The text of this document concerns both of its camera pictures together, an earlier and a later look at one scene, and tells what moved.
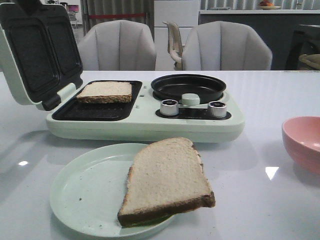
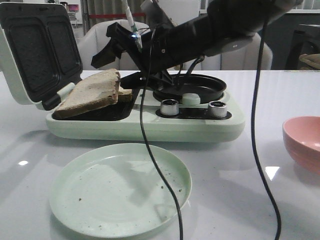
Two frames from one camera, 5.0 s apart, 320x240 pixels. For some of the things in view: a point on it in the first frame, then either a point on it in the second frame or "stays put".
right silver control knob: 217,109 stays put
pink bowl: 301,134 stays put
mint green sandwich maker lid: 40,53 stays put
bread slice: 166,179 → 99,90
